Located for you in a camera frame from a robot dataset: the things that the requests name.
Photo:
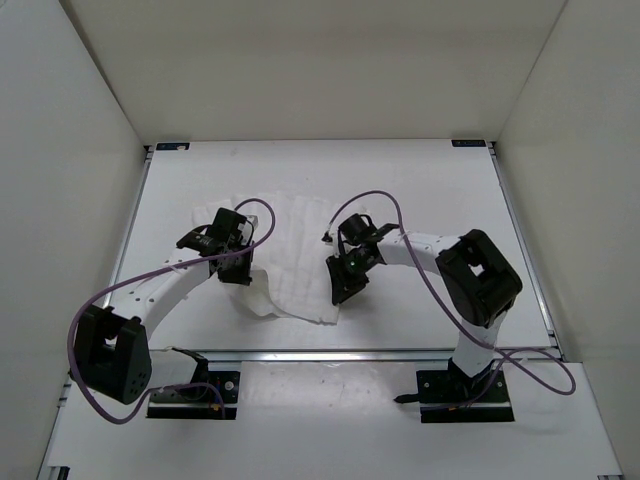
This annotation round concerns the left blue corner label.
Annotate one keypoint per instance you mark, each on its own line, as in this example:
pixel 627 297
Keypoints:
pixel 172 146

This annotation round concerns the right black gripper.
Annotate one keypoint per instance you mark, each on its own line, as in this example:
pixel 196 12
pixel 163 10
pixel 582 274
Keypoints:
pixel 343 286

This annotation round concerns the aluminium front rail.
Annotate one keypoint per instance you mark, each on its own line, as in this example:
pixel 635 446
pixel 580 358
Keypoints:
pixel 326 356

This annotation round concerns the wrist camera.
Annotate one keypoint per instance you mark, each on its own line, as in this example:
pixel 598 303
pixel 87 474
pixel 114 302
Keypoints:
pixel 381 232
pixel 199 242

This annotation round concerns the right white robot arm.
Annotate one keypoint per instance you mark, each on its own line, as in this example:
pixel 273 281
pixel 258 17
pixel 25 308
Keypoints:
pixel 481 283

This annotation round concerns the blue corner label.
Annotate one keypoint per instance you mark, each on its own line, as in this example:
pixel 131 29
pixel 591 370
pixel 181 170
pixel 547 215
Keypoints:
pixel 172 146
pixel 468 143

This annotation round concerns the right blue corner label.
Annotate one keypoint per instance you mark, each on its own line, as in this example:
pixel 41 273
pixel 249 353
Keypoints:
pixel 468 143

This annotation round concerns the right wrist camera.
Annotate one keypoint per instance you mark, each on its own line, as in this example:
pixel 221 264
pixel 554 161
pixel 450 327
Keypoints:
pixel 381 232

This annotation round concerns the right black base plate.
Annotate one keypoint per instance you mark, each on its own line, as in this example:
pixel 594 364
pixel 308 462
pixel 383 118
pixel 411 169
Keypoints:
pixel 441 401

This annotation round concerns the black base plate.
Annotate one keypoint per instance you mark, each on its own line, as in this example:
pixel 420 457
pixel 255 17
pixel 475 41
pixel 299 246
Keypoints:
pixel 441 401
pixel 199 403

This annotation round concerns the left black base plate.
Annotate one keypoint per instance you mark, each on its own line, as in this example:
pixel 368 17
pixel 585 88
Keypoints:
pixel 199 403

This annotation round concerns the white skirt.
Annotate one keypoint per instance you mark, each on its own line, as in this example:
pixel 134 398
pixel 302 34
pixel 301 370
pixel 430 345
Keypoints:
pixel 290 278

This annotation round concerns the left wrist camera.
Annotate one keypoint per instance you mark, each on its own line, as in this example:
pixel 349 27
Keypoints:
pixel 199 242

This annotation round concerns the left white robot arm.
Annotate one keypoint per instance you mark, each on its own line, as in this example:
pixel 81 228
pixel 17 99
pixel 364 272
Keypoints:
pixel 111 344

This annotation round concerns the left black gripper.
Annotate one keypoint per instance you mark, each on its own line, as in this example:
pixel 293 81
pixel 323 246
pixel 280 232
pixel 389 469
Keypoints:
pixel 242 275

